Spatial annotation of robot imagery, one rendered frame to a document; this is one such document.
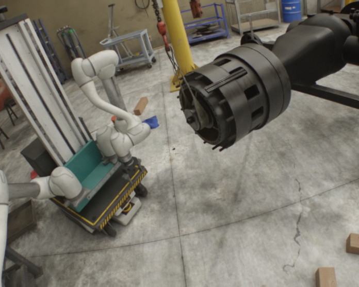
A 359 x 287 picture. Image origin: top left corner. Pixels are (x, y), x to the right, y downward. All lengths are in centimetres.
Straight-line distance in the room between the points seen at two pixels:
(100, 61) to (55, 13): 626
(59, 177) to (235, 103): 121
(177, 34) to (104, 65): 235
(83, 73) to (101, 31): 589
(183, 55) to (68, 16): 462
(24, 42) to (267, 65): 156
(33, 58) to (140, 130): 90
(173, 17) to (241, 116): 270
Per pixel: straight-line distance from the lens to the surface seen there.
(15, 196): 154
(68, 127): 186
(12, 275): 227
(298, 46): 187
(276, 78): 142
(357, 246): 175
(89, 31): 746
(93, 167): 195
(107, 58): 155
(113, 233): 198
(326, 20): 229
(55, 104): 179
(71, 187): 168
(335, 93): 203
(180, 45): 380
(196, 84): 129
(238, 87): 125
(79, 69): 153
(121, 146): 153
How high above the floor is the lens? 157
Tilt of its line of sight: 35 degrees down
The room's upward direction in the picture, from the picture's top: 19 degrees counter-clockwise
